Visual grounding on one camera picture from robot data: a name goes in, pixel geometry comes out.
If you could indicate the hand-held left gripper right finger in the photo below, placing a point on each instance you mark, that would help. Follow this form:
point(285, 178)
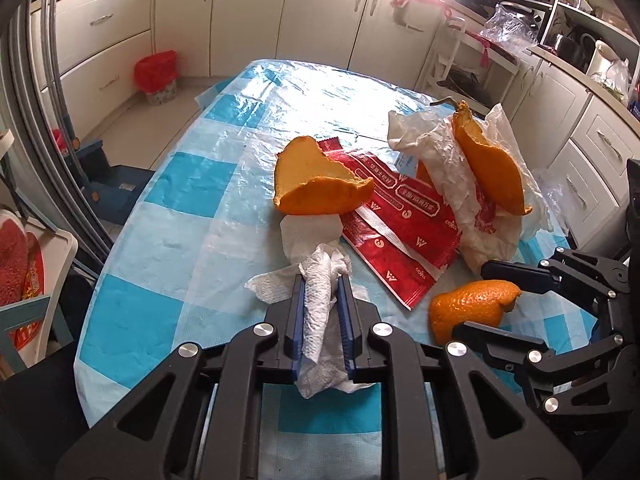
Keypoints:
point(346, 310)

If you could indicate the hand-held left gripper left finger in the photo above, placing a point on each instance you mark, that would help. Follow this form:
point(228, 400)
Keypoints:
point(298, 310)

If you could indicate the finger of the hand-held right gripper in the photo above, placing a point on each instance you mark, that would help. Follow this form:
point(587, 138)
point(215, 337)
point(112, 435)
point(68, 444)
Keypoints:
point(490, 337)
point(515, 272)

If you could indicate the white paper towel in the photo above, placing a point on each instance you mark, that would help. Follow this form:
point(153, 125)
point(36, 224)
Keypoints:
point(320, 285)

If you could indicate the small orange peel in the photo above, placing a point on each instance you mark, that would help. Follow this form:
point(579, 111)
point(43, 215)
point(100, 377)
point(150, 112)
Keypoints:
point(460, 310)

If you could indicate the red snack wrapper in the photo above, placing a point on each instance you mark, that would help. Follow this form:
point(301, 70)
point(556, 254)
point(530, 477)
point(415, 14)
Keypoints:
point(400, 220)

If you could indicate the long orange peel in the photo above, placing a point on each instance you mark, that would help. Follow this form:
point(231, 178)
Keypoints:
point(487, 160)

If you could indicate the large curved orange peel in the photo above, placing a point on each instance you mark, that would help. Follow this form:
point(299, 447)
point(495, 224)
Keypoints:
point(310, 180)

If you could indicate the white plastic bag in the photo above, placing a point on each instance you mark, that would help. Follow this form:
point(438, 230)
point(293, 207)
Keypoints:
point(445, 150)

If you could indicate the blue checked plastic tablecloth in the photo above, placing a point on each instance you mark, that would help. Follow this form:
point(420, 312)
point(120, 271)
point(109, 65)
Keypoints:
point(150, 310)

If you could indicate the white drawer cabinet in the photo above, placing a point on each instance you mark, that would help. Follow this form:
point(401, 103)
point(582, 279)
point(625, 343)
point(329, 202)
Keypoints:
point(590, 140)

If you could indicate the black frying pan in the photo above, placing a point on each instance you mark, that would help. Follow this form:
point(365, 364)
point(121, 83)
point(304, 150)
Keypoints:
point(465, 85)

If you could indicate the blue step stool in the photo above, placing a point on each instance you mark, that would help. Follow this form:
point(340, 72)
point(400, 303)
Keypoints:
point(120, 185)

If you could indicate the red hanging tassel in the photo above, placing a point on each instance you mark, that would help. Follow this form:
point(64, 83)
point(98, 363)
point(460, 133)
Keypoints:
point(486, 52)

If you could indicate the white kettle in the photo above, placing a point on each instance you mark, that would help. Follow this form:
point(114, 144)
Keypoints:
point(599, 57)

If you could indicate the white shelf rack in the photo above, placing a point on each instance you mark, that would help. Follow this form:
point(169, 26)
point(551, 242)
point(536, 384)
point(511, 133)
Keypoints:
point(450, 45)

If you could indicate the clear crumpled plastic bag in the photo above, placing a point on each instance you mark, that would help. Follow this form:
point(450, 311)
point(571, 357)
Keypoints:
point(510, 25)

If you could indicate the white chair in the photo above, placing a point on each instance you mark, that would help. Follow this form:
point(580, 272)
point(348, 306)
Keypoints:
point(55, 250)

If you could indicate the bin with red bag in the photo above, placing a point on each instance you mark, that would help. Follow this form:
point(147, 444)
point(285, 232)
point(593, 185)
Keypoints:
point(156, 72)

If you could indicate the cream base cabinets with doors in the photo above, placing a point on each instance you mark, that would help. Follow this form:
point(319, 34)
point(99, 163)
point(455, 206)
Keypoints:
point(300, 15)

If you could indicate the grey refrigerator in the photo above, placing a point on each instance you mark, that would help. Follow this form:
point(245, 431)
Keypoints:
point(30, 135)

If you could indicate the cream drawer cabinet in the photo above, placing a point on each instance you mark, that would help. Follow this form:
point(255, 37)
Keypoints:
point(95, 35)

